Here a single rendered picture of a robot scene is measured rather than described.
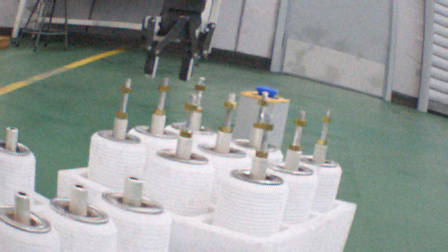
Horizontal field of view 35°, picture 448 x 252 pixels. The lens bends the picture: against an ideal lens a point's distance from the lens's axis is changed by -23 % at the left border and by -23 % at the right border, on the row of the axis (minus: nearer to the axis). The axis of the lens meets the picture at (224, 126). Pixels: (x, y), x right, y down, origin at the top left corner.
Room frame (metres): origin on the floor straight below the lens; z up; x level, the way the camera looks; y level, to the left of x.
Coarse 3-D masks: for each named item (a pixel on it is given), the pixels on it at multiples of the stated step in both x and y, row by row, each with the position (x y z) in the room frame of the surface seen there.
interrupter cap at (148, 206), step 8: (104, 192) 0.94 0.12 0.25; (112, 192) 0.95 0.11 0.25; (120, 192) 0.96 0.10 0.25; (104, 200) 0.91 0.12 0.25; (112, 200) 0.92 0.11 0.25; (120, 200) 0.94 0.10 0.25; (144, 200) 0.96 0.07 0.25; (152, 200) 0.96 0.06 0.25; (120, 208) 0.90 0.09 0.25; (128, 208) 0.90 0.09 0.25; (136, 208) 0.91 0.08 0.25; (144, 208) 0.92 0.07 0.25; (152, 208) 0.93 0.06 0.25; (160, 208) 0.93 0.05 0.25
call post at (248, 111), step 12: (240, 96) 1.65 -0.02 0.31; (240, 108) 1.65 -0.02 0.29; (252, 108) 1.64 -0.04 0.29; (276, 108) 1.64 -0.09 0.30; (240, 120) 1.65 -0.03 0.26; (252, 120) 1.64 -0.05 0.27; (264, 120) 1.63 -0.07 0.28; (276, 120) 1.64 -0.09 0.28; (240, 132) 1.65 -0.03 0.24; (276, 132) 1.65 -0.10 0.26; (276, 144) 1.66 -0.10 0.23
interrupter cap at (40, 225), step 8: (0, 208) 0.73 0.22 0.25; (8, 208) 0.74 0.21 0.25; (0, 216) 0.69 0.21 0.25; (8, 216) 0.71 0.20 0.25; (32, 216) 0.74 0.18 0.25; (40, 216) 0.75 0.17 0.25; (8, 224) 0.69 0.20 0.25; (16, 224) 0.69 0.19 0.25; (24, 224) 0.71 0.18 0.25; (32, 224) 0.72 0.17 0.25; (40, 224) 0.72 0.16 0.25; (48, 224) 0.73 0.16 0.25; (32, 232) 0.69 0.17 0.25; (40, 232) 0.70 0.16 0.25; (48, 232) 0.71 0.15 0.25
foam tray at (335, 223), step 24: (96, 192) 1.25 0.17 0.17; (144, 192) 1.30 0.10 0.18; (312, 216) 1.35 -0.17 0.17; (336, 216) 1.36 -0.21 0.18; (192, 240) 1.17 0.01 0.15; (216, 240) 1.15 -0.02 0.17; (240, 240) 1.14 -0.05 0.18; (264, 240) 1.14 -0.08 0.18; (288, 240) 1.17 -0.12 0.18; (312, 240) 1.27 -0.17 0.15; (336, 240) 1.40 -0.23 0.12
